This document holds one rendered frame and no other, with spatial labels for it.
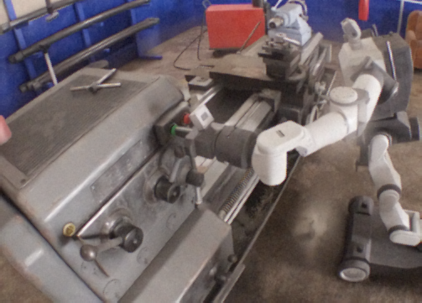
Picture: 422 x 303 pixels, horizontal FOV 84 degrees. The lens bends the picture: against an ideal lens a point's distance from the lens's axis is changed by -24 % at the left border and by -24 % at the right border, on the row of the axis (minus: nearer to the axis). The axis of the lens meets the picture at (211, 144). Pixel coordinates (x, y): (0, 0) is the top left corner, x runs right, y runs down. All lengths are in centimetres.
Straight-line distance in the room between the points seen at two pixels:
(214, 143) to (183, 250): 46
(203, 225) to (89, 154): 55
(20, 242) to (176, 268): 55
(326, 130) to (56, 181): 62
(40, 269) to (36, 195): 17
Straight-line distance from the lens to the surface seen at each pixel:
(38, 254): 67
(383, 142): 136
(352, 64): 113
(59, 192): 64
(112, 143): 71
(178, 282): 100
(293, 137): 64
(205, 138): 70
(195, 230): 106
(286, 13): 244
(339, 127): 73
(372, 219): 202
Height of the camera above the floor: 168
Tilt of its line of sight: 38 degrees down
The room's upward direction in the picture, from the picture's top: 8 degrees counter-clockwise
